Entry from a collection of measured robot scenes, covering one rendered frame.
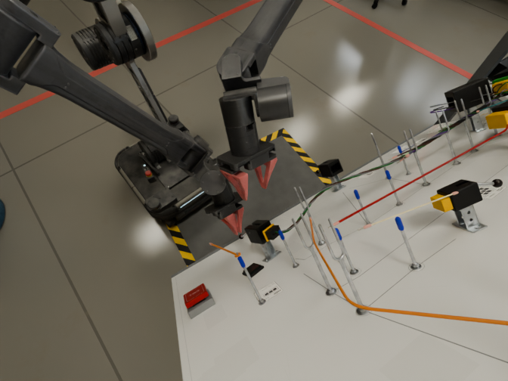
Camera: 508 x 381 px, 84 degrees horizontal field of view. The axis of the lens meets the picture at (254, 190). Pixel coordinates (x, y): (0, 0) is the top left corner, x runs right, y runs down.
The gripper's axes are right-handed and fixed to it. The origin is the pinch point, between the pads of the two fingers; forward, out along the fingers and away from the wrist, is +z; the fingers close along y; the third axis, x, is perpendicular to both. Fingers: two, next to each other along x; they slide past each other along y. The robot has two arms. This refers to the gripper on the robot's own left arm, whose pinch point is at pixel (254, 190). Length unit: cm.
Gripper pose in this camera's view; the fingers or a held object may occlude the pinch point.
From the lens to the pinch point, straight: 59.2
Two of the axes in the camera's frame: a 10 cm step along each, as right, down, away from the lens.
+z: 1.7, 8.5, 5.0
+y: 7.5, -4.4, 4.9
